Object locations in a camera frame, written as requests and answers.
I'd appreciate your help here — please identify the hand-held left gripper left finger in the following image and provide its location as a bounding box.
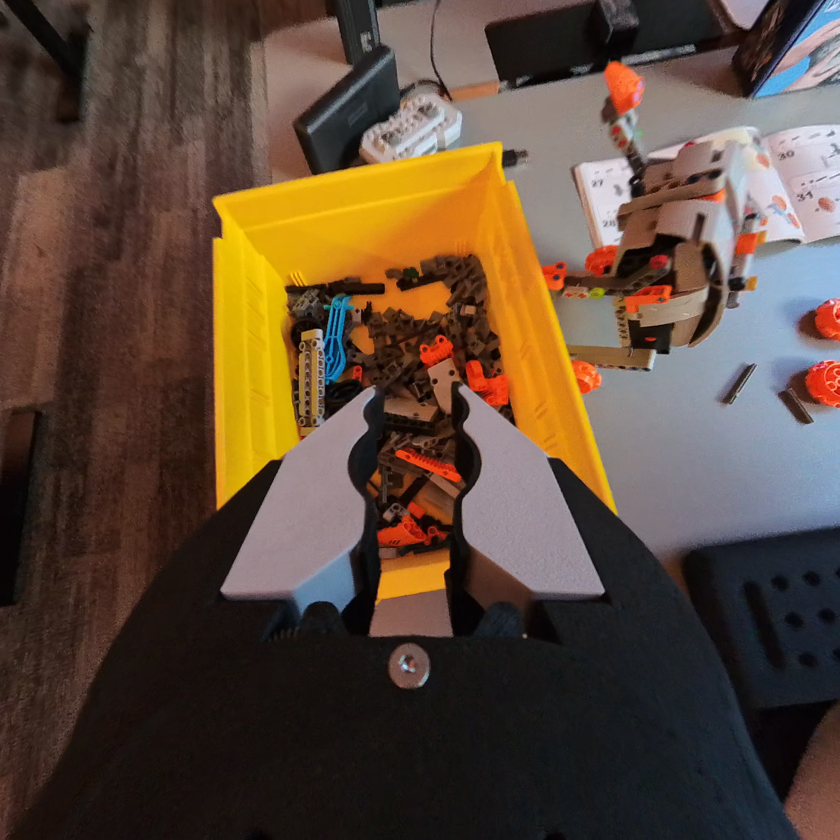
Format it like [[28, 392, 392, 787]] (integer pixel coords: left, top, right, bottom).
[[220, 386, 388, 634]]

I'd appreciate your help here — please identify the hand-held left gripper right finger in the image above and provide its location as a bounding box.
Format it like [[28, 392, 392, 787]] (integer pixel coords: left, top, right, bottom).
[[445, 382, 606, 636]]

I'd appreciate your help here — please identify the pile of dark building parts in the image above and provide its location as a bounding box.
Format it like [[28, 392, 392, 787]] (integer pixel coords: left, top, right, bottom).
[[283, 252, 516, 559]]

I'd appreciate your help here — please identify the dark grey axle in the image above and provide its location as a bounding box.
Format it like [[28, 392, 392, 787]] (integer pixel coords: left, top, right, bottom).
[[777, 387, 815, 425], [722, 363, 757, 406]]

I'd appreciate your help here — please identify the yellow plastic parts bin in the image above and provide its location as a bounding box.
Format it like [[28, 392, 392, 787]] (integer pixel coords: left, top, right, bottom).
[[211, 141, 619, 601]]

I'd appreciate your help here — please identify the light grey perforated beam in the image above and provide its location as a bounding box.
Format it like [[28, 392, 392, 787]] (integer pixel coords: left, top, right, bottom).
[[297, 328, 328, 432]]

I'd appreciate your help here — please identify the orange connector block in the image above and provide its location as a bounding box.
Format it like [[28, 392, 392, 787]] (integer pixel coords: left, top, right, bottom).
[[465, 360, 511, 406]]

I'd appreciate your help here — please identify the blue brick separator tool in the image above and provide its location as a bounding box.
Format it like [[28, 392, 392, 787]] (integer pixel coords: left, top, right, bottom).
[[322, 295, 358, 383]]

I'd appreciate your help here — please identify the black perforated chair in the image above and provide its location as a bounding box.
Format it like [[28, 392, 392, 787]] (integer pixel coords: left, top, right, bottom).
[[682, 530, 840, 788]]

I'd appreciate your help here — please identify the grey orange toy robot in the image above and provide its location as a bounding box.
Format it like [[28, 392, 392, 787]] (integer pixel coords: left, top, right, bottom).
[[541, 60, 767, 396]]

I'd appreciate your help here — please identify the grey control hub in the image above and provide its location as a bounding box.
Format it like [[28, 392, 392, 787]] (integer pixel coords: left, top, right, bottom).
[[359, 95, 463, 165]]

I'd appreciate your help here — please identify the black box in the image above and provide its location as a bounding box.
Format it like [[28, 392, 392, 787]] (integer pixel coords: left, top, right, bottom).
[[293, 46, 403, 177]]

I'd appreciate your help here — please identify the open instruction booklet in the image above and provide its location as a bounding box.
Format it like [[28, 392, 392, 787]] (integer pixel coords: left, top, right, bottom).
[[572, 123, 840, 249]]

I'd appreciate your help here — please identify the black flat case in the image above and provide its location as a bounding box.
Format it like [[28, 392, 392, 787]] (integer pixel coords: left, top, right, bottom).
[[484, 0, 726, 89]]

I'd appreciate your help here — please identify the black upright device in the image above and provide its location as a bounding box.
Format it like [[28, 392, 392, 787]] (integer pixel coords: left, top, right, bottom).
[[326, 0, 383, 65]]

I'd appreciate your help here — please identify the blue robot kit box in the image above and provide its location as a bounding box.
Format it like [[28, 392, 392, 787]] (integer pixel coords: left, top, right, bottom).
[[730, 0, 840, 101]]

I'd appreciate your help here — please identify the thin black cable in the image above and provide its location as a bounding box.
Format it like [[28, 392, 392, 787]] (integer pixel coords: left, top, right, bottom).
[[428, 0, 455, 101]]

